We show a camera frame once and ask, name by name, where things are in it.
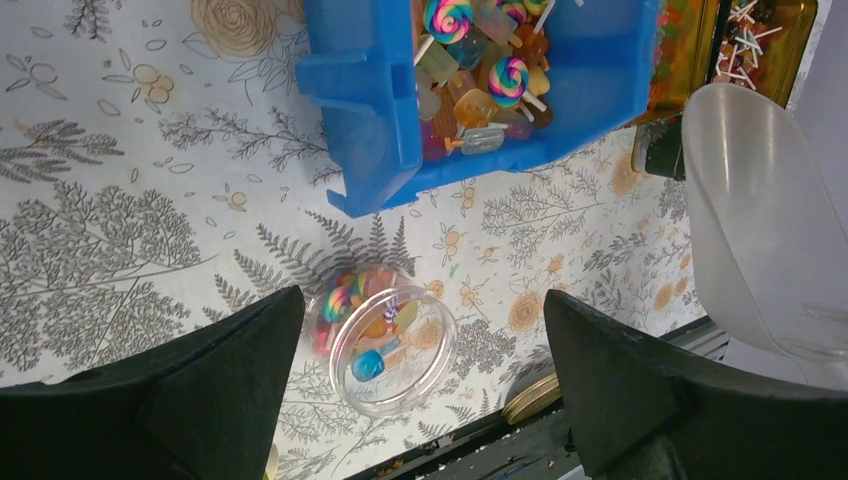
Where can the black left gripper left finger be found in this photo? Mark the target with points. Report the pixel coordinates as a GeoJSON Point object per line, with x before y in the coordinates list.
{"type": "Point", "coordinates": [201, 406]}

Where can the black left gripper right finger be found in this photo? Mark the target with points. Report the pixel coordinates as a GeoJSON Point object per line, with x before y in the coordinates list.
{"type": "Point", "coordinates": [639, 407]}

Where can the clear glass jar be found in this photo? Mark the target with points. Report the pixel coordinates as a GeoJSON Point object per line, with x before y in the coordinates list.
{"type": "Point", "coordinates": [387, 342]}

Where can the translucent plastic scoop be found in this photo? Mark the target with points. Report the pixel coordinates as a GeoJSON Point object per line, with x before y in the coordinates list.
{"type": "Point", "coordinates": [769, 250]}

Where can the blue plastic bin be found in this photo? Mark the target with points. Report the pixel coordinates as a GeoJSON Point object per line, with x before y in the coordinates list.
{"type": "Point", "coordinates": [360, 73]}

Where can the gold round jar lid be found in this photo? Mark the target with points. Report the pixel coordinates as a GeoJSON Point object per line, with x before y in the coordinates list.
{"type": "Point", "coordinates": [533, 400]}

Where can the gold tin with gummy candies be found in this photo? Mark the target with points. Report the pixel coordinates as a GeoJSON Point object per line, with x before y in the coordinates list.
{"type": "Point", "coordinates": [681, 52]}

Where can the floral patterned table mat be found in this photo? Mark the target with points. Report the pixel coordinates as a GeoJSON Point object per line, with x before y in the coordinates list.
{"type": "Point", "coordinates": [160, 170]}

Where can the gold tin with lollipops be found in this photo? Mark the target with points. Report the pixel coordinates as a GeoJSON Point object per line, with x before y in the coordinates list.
{"type": "Point", "coordinates": [757, 45]}

